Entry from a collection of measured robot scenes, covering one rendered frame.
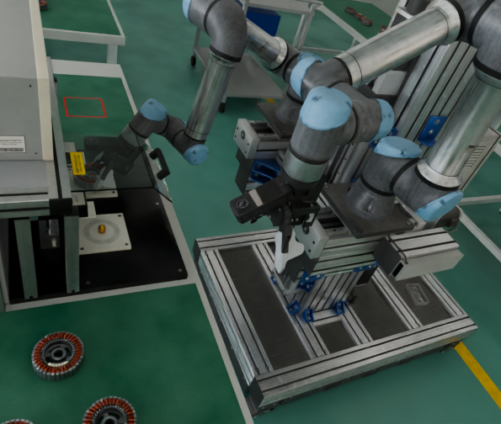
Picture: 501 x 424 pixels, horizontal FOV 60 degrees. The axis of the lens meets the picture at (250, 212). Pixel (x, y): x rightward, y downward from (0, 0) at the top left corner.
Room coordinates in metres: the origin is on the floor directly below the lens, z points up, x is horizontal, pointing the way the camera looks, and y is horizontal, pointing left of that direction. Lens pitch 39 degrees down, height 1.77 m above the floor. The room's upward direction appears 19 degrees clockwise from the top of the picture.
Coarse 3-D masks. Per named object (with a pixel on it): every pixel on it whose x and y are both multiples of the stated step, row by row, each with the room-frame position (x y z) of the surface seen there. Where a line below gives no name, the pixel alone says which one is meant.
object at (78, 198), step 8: (72, 192) 0.87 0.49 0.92; (80, 192) 0.88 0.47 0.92; (72, 200) 0.83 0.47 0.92; (80, 200) 0.84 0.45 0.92; (80, 208) 0.82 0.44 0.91; (88, 208) 0.87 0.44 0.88; (40, 216) 0.77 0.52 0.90; (48, 216) 0.78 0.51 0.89; (56, 216) 0.79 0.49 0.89; (80, 216) 0.82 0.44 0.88; (88, 216) 0.84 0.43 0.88; (48, 224) 0.78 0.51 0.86
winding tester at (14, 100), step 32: (0, 0) 1.03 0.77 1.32; (32, 0) 1.09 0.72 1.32; (0, 32) 0.87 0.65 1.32; (32, 32) 0.92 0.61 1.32; (0, 64) 0.74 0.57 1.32; (32, 64) 0.78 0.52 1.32; (0, 96) 0.70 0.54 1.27; (32, 96) 0.73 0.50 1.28; (0, 128) 0.69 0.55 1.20; (32, 128) 0.73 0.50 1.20; (0, 160) 0.69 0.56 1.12
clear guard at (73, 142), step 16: (64, 144) 0.88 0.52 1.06; (80, 144) 0.90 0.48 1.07; (96, 144) 0.92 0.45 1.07; (112, 144) 0.94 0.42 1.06; (128, 144) 0.97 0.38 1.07; (144, 144) 1.03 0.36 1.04; (96, 160) 0.86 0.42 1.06; (112, 160) 0.88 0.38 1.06; (128, 160) 0.90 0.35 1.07; (144, 160) 0.92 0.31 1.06; (80, 176) 0.78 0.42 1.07; (96, 176) 0.80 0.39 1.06; (112, 176) 0.82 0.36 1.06; (128, 176) 0.84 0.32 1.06; (144, 176) 0.86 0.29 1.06; (160, 192) 0.84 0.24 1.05
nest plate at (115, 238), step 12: (96, 216) 0.94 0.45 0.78; (108, 216) 0.95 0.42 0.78; (120, 216) 0.97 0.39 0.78; (84, 228) 0.88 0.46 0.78; (96, 228) 0.89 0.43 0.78; (108, 228) 0.91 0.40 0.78; (120, 228) 0.92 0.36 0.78; (84, 240) 0.83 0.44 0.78; (96, 240) 0.85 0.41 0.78; (108, 240) 0.86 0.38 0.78; (120, 240) 0.88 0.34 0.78; (84, 252) 0.79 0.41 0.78; (96, 252) 0.81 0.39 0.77
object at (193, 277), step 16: (64, 64) 1.85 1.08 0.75; (80, 64) 1.90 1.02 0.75; (96, 64) 1.96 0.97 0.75; (112, 64) 2.01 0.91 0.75; (128, 96) 1.76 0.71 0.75; (176, 224) 1.06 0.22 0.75; (176, 240) 0.98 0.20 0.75; (192, 272) 0.88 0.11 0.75; (128, 288) 0.75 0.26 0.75; (144, 288) 0.76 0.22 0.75; (160, 288) 0.78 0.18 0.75; (16, 304) 0.59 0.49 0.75; (32, 304) 0.60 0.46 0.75; (48, 304) 0.62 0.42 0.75; (208, 304) 0.78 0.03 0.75; (224, 352) 0.65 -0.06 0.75; (240, 400) 0.54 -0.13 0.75
